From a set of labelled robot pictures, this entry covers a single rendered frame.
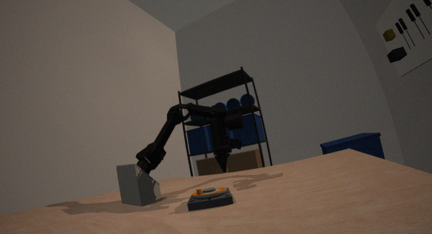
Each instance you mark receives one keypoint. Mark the orange round plate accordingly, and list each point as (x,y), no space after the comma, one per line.
(199,193)

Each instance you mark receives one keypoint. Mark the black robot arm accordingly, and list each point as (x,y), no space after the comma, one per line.
(150,157)

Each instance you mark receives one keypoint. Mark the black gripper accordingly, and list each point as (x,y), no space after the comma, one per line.
(221,149)

